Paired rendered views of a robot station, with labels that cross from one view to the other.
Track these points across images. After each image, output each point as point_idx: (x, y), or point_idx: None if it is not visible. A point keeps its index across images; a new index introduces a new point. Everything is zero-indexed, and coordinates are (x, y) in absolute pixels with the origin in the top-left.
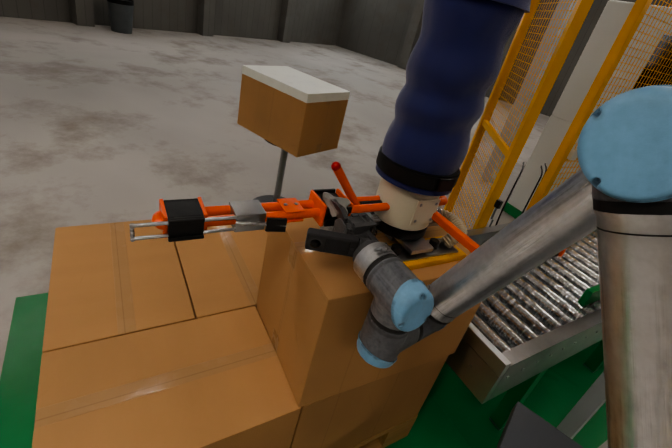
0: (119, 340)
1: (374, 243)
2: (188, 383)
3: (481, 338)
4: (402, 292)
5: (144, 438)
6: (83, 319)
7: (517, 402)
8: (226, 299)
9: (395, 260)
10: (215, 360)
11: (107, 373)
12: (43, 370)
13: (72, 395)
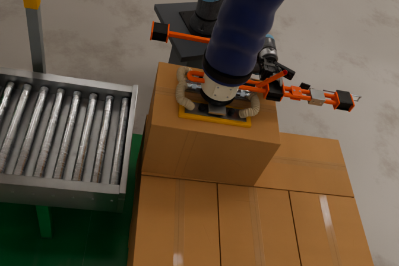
0: (324, 190)
1: (274, 53)
2: (293, 157)
3: (135, 99)
4: (273, 38)
5: (308, 144)
6: (343, 210)
7: (182, 57)
8: (270, 196)
9: (269, 44)
10: (280, 162)
11: (326, 175)
12: (351, 187)
13: (336, 171)
